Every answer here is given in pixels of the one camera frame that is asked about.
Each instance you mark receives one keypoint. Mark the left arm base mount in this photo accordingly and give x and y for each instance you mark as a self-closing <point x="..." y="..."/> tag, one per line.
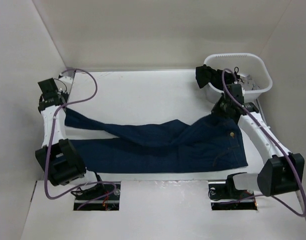
<point x="99" y="197"/>

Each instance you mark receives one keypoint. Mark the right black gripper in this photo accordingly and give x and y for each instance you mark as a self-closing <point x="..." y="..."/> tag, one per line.
<point x="216" y="110"/>

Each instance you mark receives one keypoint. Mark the black garment in basket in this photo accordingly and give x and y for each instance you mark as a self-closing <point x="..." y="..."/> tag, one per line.
<point x="205" y="74"/>

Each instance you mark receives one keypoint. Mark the white plastic laundry basket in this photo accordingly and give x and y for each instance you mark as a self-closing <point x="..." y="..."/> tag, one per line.
<point x="248" y="64"/>

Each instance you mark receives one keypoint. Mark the grey white garment in basket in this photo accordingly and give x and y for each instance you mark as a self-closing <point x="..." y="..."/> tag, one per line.
<point x="248" y="83"/>

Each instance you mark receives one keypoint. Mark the dark blue denim trousers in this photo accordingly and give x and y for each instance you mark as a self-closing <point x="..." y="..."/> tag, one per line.
<point x="210" y="144"/>

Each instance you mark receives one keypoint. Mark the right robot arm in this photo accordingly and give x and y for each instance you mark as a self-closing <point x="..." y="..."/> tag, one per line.
<point x="282" y="171"/>

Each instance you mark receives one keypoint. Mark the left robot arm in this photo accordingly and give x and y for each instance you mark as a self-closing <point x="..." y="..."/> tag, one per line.
<point x="65" y="164"/>

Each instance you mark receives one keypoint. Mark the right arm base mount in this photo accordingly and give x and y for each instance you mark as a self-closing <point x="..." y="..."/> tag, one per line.
<point x="224" y="196"/>

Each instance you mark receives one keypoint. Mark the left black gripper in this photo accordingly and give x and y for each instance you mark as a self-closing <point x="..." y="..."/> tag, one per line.
<point x="65" y="94"/>

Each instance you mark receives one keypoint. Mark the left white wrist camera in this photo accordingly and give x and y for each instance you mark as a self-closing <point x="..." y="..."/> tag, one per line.
<point x="67" y="78"/>

